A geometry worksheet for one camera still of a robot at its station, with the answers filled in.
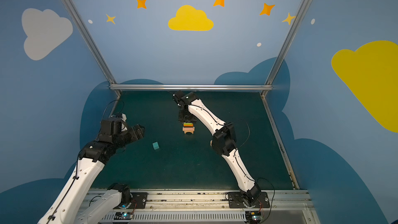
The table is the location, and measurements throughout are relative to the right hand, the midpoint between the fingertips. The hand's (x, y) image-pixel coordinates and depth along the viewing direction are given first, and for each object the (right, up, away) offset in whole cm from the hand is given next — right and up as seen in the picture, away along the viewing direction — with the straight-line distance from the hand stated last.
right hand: (186, 119), depth 92 cm
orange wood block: (+1, -4, +1) cm, 4 cm away
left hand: (-22, -4, -16) cm, 28 cm away
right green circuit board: (+33, -44, -21) cm, 59 cm away
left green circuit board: (-27, -43, -22) cm, 55 cm away
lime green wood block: (+1, -2, +1) cm, 2 cm away
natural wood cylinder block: (+15, -14, 0) cm, 20 cm away
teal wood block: (-18, -15, -2) cm, 24 cm away
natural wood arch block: (+1, -7, +3) cm, 8 cm away
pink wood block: (+1, -5, +2) cm, 6 cm away
